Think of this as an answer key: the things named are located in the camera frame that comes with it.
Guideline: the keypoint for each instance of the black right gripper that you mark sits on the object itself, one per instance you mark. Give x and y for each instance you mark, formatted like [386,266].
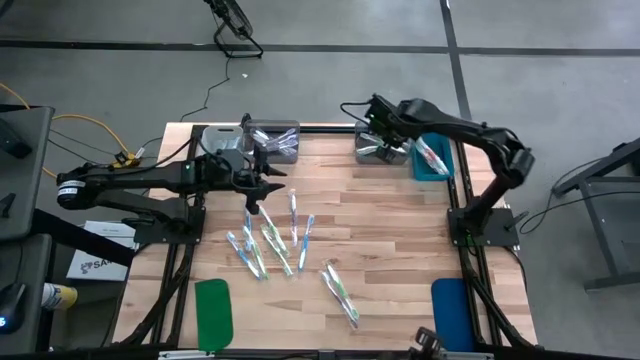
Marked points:
[387,122]

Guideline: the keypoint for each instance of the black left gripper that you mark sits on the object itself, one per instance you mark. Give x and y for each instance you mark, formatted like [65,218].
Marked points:
[250,180]

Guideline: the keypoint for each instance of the purple toothbrush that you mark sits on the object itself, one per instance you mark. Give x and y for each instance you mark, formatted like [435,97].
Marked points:
[267,139]
[285,147]
[293,220]
[340,301]
[282,137]

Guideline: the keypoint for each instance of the toothbrushes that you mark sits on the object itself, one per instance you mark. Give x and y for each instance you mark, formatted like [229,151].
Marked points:
[427,152]

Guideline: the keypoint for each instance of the orange toothbrush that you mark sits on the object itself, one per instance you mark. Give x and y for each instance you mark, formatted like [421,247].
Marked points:
[439,162]

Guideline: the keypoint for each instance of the blue toothbrush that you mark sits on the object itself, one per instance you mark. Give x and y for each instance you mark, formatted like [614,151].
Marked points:
[243,256]
[227,145]
[305,247]
[247,225]

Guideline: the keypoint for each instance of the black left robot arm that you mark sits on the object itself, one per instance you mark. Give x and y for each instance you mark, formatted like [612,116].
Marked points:
[150,180]

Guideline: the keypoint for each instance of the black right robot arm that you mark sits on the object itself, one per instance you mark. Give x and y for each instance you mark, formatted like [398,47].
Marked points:
[460,127]

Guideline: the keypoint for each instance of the clear grey plastic bin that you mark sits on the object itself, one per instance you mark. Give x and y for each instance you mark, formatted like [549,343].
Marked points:
[362,127]
[250,157]

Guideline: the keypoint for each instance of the teal plastic bin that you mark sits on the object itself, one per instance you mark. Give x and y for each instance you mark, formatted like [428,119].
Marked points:
[420,172]

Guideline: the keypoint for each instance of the green plastic mat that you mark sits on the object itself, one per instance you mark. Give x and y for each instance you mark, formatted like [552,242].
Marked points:
[214,315]

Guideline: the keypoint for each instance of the black floor fan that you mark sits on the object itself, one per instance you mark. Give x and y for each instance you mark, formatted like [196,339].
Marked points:
[232,17]

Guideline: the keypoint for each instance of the blue plastic mat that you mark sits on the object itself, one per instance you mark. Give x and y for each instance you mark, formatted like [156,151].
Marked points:
[452,315]

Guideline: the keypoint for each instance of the white printed cardboard box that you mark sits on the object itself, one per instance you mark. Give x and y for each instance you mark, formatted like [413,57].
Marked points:
[100,267]

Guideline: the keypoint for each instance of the black beam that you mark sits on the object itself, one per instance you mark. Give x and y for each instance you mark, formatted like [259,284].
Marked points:
[85,240]

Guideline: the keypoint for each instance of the yellow and white can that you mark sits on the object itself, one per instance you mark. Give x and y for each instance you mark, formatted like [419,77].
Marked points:
[60,296]

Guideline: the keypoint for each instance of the grey desk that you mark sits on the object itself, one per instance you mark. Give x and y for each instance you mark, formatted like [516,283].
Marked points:
[30,190]
[30,260]

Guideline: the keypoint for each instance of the black desk device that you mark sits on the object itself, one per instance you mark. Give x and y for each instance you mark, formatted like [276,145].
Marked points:
[12,142]

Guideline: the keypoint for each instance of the black computer mouse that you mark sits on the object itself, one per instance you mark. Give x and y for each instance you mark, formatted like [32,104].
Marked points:
[11,305]

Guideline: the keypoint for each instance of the black bracket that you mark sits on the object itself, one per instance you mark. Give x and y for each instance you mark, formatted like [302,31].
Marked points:
[425,342]

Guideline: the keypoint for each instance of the black desk frame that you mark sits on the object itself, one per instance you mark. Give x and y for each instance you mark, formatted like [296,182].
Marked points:
[597,225]

